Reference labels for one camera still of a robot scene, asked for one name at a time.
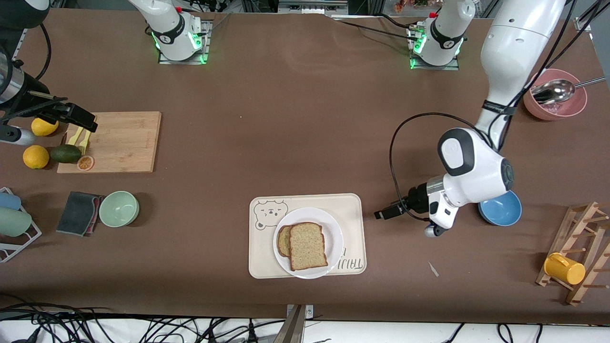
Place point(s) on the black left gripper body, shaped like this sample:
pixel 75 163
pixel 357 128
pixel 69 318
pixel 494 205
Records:
pixel 416 200

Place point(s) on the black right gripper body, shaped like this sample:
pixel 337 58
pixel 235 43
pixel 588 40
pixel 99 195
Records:
pixel 40 101

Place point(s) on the white round plate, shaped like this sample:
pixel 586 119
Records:
pixel 333 238

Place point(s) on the pale toast bread slice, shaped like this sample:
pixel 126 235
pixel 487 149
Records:
pixel 307 247

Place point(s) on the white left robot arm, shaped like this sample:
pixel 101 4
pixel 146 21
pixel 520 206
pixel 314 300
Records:
pixel 519 47

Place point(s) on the yellow lemon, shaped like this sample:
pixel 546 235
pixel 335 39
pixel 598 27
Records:
pixel 45 128

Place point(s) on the beige bear-print tray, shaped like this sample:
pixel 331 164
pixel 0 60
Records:
pixel 352 209

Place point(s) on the green avocado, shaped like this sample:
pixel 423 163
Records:
pixel 66 154

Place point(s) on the orange-yellow round citrus fruit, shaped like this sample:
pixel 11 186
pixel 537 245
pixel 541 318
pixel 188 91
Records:
pixel 35 157

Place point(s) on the orange slice toy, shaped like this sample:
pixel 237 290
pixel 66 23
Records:
pixel 86 163

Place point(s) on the wooden cutting board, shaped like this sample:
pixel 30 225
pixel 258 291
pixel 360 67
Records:
pixel 124 143

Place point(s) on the white paper scrap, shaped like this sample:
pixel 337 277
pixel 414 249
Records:
pixel 432 269

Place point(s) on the blue bowl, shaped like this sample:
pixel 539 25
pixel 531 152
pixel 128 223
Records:
pixel 500 214

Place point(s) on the light blue cup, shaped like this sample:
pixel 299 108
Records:
pixel 9 201

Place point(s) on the grey folded cloth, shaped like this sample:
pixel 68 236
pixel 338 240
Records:
pixel 76 212

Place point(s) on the pale green bowl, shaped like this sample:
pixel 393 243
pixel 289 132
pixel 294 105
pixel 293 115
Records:
pixel 119 209

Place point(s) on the pale green cup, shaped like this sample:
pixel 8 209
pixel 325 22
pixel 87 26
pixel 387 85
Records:
pixel 14 223

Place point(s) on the wooden mug rack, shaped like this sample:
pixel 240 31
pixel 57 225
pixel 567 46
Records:
pixel 560 233

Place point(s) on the yellow mug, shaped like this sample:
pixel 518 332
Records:
pixel 564 269

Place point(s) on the clear crystal pieces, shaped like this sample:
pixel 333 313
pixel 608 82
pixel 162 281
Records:
pixel 557 108

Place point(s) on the metal spoon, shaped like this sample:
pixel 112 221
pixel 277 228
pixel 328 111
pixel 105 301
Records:
pixel 553 91

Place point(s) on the pink bowl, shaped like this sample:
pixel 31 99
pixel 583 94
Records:
pixel 576 108

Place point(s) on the aluminium corner profile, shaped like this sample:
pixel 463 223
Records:
pixel 579 23

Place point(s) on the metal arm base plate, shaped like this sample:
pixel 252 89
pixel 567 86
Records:
pixel 429 67
pixel 208 28

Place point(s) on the metal table edge bracket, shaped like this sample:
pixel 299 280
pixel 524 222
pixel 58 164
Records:
pixel 295 328

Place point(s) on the aluminium frame rail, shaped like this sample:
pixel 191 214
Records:
pixel 312 7

